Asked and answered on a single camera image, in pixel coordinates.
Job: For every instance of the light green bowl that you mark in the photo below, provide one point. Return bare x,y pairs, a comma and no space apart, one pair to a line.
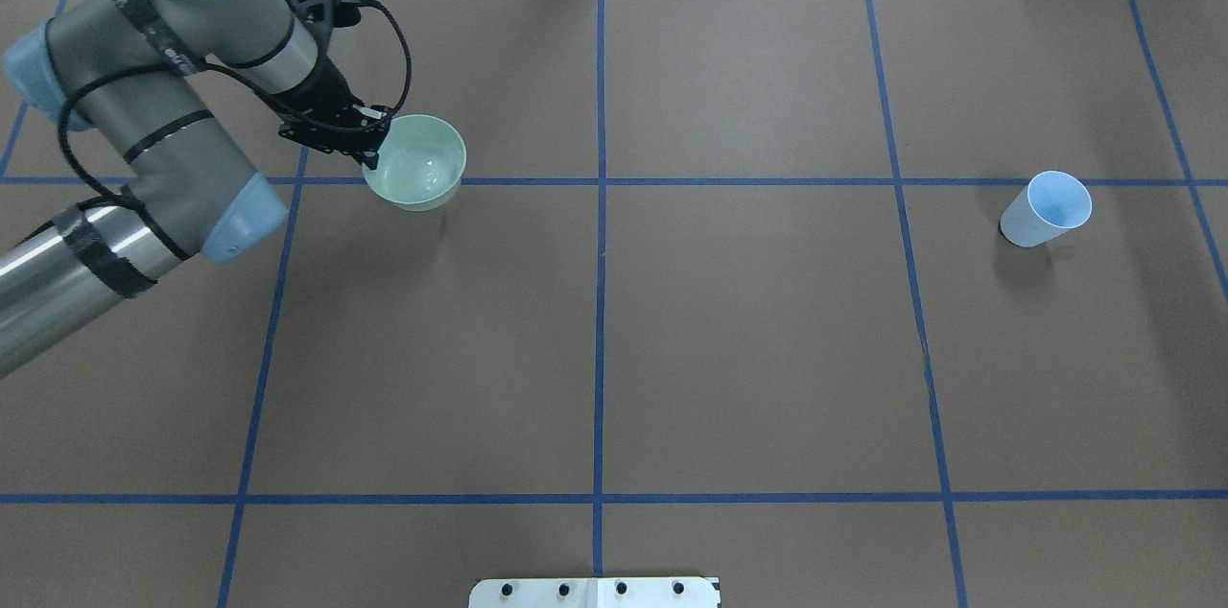
420,163

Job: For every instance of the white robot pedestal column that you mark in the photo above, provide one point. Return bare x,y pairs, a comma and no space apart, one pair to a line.
634,591

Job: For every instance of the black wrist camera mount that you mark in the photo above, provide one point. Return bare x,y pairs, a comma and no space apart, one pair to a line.
322,18

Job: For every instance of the light blue cup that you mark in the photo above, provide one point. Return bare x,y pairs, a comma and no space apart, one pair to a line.
1052,204

